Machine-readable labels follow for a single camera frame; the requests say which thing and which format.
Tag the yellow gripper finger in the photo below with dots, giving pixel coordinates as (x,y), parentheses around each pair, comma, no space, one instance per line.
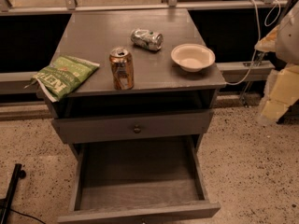
(281,91)
(268,43)

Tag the orange soda can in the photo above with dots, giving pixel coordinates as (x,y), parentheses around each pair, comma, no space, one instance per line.
(121,63)

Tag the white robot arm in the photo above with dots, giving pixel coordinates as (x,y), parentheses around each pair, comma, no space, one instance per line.
(287,44)

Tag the closed grey upper drawer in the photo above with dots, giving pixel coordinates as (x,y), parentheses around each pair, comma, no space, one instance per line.
(111,128)

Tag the crushed silver green can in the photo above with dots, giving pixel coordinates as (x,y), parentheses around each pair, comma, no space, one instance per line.
(147,39)

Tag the round drawer knob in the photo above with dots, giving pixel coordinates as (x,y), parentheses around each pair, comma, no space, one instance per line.
(137,129)

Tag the open grey lower drawer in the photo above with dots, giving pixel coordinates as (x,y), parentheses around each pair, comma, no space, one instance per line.
(145,181)

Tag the white paper bowl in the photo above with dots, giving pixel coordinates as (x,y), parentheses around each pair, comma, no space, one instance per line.
(193,57)

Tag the grey wooden cabinet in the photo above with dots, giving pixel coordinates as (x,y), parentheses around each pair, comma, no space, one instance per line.
(160,85)

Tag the green chip bag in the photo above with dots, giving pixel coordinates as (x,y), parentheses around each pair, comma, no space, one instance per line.
(62,76)

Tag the black floor stand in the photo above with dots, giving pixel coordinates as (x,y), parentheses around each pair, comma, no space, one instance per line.
(5,203)

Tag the metal railing frame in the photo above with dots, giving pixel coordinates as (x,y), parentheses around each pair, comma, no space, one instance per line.
(15,13)

